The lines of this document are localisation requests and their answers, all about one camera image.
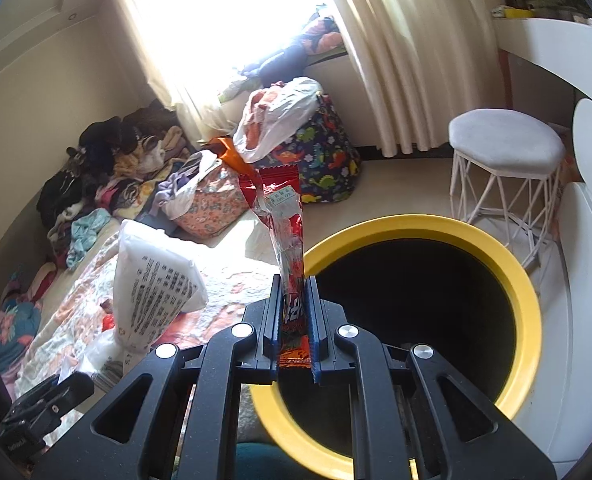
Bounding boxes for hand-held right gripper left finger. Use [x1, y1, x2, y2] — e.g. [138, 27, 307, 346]
[31, 275, 283, 480]

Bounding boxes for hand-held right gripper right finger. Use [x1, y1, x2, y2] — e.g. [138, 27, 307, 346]
[307, 274, 559, 480]

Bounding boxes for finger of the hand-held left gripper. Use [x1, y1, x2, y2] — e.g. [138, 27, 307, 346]
[5, 374, 95, 432]

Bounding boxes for red snack wrapper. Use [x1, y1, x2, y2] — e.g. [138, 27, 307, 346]
[238, 162, 313, 368]

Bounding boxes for white printed plastic bag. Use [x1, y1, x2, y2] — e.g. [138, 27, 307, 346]
[78, 219, 211, 386]

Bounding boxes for yellow rimmed black bin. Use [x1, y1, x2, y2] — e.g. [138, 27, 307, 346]
[248, 214, 543, 480]

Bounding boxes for orange white tufted blanket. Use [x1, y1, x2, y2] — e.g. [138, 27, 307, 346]
[16, 205, 287, 411]

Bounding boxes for teal floral cloth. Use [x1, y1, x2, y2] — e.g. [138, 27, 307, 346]
[0, 300, 43, 373]

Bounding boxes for floral fabric bag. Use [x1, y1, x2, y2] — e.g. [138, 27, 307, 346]
[168, 152, 251, 241]

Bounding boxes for dinosaur print storage bag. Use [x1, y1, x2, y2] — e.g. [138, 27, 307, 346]
[256, 92, 361, 206]

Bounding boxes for lavender garment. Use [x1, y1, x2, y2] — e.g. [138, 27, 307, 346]
[151, 172, 197, 216]

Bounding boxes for orange bag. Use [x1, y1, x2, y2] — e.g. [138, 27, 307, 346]
[211, 136, 257, 176]

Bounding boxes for light blue garment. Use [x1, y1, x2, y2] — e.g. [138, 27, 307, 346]
[66, 208, 113, 268]

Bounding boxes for white plastic bag of clothes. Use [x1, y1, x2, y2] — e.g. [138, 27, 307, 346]
[232, 76, 325, 163]

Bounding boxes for pile of clothes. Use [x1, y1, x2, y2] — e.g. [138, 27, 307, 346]
[36, 100, 201, 271]

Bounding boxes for cream curtain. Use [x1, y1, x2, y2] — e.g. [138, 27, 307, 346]
[106, 0, 237, 141]
[321, 0, 501, 158]

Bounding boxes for white rounded cabinet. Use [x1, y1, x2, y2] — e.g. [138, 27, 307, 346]
[516, 97, 592, 467]

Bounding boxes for clothes on windowsill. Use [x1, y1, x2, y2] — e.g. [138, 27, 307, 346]
[241, 2, 349, 86]

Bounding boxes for window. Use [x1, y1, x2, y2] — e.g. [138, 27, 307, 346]
[126, 0, 357, 96]

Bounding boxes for white desk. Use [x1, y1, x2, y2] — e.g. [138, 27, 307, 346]
[493, 17, 592, 111]

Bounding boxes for white wire leg stool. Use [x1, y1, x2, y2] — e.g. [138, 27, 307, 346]
[448, 108, 566, 271]

